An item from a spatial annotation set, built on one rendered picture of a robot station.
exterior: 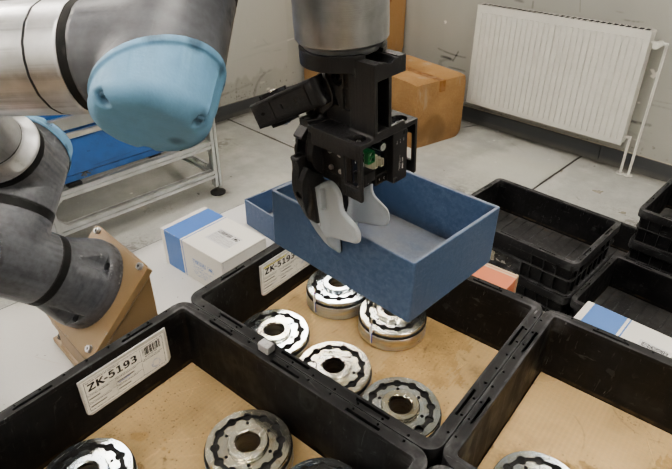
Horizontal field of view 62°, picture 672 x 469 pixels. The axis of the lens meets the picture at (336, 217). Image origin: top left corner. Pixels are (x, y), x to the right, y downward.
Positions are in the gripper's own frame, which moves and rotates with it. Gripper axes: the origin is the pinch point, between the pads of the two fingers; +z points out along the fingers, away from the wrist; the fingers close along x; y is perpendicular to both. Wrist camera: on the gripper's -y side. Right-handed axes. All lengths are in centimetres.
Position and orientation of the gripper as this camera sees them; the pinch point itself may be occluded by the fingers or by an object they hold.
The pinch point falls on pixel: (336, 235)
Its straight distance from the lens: 57.3
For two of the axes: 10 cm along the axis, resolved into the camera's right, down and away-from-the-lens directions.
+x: 7.2, -4.2, 5.6
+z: 0.5, 8.3, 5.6
